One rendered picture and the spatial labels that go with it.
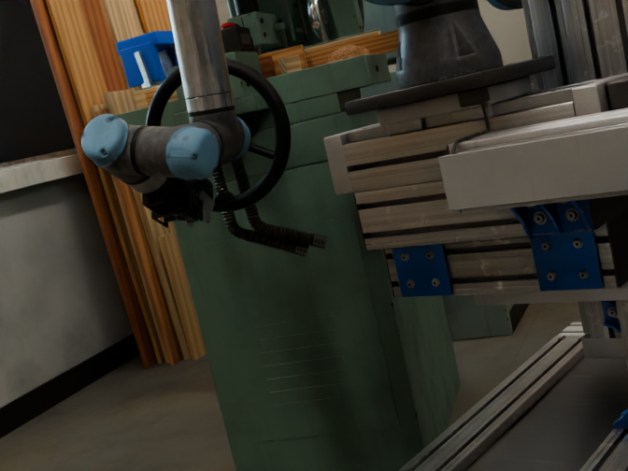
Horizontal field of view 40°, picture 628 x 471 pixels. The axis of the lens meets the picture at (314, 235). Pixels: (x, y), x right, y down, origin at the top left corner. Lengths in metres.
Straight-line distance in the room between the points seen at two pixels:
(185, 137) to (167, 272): 2.05
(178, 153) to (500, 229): 0.47
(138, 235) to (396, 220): 2.11
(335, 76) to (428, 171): 0.57
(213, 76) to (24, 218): 1.98
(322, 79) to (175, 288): 1.68
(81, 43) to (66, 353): 1.17
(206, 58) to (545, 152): 0.59
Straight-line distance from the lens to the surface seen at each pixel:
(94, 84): 3.47
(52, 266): 3.35
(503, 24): 4.12
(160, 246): 3.33
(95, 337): 3.49
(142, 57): 2.81
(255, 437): 1.99
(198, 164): 1.26
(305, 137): 1.78
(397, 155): 1.25
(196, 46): 1.38
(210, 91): 1.38
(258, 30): 1.92
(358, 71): 1.74
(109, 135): 1.31
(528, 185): 1.03
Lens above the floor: 0.82
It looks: 8 degrees down
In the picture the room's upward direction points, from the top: 13 degrees counter-clockwise
